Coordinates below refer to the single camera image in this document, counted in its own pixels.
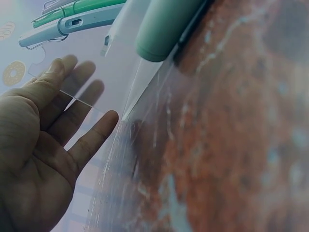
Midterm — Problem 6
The person's left hand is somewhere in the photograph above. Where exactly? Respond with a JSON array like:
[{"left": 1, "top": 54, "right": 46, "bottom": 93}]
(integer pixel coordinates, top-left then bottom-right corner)
[{"left": 0, "top": 55, "right": 119, "bottom": 232}]

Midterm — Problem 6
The clear plastic pen case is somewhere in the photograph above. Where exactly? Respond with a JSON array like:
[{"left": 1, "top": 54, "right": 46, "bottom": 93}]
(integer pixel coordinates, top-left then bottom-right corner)
[{"left": 28, "top": 0, "right": 218, "bottom": 121}]

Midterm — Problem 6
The pale blue grey pen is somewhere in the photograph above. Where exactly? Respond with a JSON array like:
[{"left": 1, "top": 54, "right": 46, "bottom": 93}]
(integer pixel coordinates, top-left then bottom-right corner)
[{"left": 18, "top": 2, "right": 126, "bottom": 50}]

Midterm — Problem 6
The green pen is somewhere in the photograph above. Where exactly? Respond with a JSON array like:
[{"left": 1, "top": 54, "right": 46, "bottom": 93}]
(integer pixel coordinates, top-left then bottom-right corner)
[{"left": 32, "top": 0, "right": 126, "bottom": 29}]

